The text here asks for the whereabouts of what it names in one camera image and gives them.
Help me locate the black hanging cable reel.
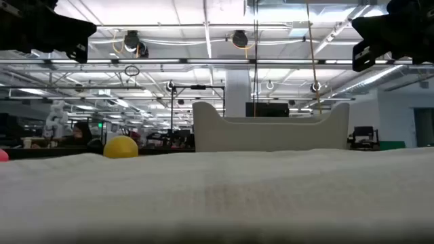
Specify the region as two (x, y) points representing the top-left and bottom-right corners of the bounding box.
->
(231, 29), (250, 49)
(123, 29), (150, 58)

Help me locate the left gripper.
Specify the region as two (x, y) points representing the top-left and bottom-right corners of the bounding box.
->
(40, 0), (98, 64)

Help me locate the yellow toy lemon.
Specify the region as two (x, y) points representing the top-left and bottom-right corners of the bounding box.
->
(102, 135), (140, 159)

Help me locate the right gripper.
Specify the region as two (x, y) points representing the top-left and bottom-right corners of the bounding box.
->
(351, 0), (414, 72)

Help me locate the long ceiling light bar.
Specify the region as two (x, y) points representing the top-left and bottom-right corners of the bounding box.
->
(0, 58), (434, 66)

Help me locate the yellow cable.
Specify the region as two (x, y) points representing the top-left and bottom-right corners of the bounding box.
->
(305, 0), (323, 115)

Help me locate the white plaid dish towel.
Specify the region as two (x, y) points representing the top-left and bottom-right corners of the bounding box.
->
(0, 147), (434, 244)

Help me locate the black equipment cart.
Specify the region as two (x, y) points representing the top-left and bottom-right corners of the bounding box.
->
(347, 125), (381, 151)

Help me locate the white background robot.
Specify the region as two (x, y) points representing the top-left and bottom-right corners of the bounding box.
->
(43, 100), (70, 139)

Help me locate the person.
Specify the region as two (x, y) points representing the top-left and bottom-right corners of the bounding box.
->
(63, 121), (94, 148)

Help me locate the grey square plate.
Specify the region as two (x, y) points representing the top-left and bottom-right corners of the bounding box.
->
(192, 101), (351, 153)

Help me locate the black stand frame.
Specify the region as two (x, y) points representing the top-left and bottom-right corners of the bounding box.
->
(170, 84), (226, 140)

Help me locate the green bin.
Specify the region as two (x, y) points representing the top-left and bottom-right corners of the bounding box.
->
(379, 140), (407, 150)

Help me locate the black monitor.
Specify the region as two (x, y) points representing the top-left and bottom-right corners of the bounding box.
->
(245, 102), (290, 118)

